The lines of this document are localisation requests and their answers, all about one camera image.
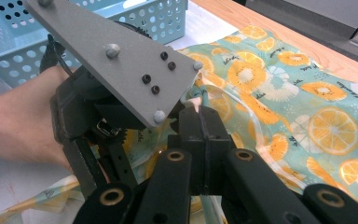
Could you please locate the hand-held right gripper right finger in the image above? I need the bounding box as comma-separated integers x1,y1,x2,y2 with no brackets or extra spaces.
200,106,233,194

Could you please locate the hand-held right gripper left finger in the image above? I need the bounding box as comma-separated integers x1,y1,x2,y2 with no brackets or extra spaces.
167,105,209,196

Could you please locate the light blue plastic basket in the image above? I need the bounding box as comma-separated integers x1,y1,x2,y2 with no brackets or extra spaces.
0,0,189,90

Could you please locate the orange slice print cloth bag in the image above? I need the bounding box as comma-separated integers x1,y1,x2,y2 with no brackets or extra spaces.
0,23,358,224

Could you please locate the white table mat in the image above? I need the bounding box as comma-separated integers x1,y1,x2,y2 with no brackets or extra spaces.
0,1,241,224

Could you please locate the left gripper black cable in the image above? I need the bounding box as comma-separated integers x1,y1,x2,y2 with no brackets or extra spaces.
38,33,76,79

